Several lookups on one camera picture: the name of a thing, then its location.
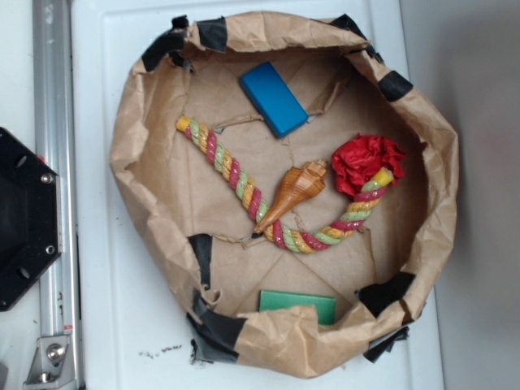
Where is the brown paper bag bin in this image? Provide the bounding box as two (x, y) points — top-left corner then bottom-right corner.
(110, 11), (459, 378)

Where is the brown conch seashell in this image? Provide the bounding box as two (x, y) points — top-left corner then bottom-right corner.
(253, 159), (327, 234)

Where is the aluminium extrusion rail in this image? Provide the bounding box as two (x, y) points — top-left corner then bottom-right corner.
(31, 0), (86, 390)

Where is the red crumpled paper ball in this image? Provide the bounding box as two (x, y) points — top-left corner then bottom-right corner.
(331, 134), (405, 197)

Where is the metal corner bracket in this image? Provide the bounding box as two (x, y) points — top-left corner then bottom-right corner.
(23, 335), (78, 389)

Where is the multicolored twisted rope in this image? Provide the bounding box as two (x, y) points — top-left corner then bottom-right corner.
(175, 115), (395, 254)

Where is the blue rectangular block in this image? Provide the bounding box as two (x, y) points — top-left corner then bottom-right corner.
(240, 63), (308, 138)

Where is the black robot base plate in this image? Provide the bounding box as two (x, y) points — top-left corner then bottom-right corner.
(1, 128), (60, 312)

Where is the green rectangular block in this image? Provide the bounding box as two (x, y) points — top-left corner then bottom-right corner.
(259, 290), (336, 325)

